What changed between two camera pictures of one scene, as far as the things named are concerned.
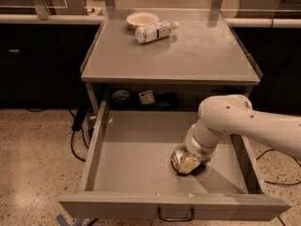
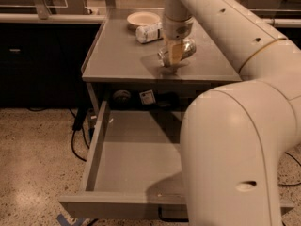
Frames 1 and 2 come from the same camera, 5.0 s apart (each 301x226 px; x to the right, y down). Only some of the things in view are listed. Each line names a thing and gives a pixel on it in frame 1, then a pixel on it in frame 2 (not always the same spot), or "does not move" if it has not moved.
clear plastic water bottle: (158, 30) does not move
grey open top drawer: (130, 173) does not move
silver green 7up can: (176, 160) to (188, 51)
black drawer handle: (177, 219) does not move
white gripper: (195, 150) to (176, 29)
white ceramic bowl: (141, 18) does not move
